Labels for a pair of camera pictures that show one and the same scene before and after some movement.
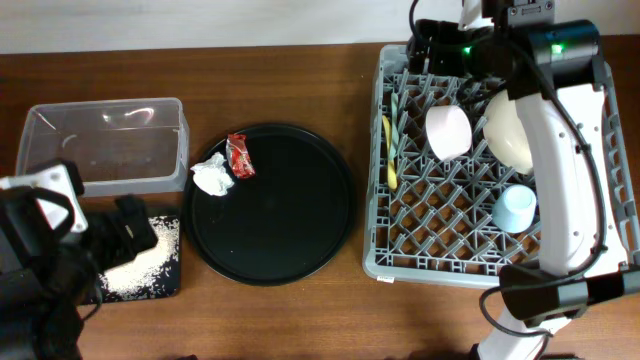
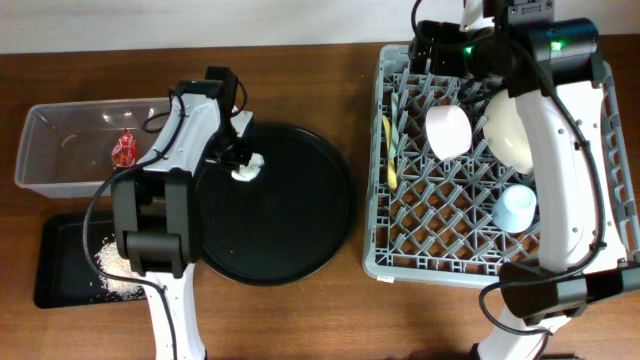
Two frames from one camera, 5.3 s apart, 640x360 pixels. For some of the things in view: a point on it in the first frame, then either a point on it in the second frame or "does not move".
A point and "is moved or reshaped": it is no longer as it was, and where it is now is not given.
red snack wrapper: (238, 156) is moved or reshaped
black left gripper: (103, 229) → (242, 152)
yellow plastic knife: (392, 170) does not move
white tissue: (212, 177) → (251, 170)
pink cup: (448, 130) does not move
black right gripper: (439, 33) does not move
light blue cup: (514, 208) does not move
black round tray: (284, 223) does not move
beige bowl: (504, 134) does not move
